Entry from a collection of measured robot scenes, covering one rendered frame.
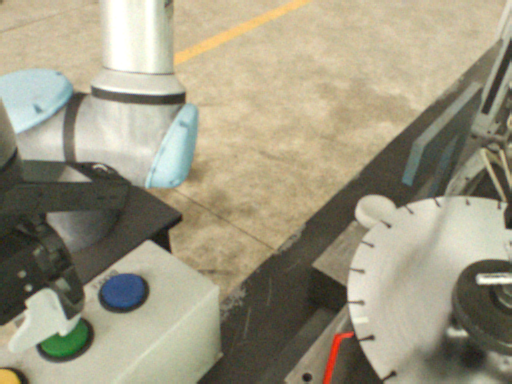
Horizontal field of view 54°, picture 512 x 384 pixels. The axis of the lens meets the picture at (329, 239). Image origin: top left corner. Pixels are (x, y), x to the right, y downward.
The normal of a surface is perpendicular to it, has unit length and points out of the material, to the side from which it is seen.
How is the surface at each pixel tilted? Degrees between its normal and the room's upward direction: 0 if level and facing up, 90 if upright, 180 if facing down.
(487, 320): 5
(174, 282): 0
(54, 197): 87
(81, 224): 73
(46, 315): 93
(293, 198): 0
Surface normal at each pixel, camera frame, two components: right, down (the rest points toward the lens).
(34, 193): 0.83, 0.45
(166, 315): 0.13, -0.68
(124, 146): 0.05, 0.39
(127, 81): 0.18, -0.37
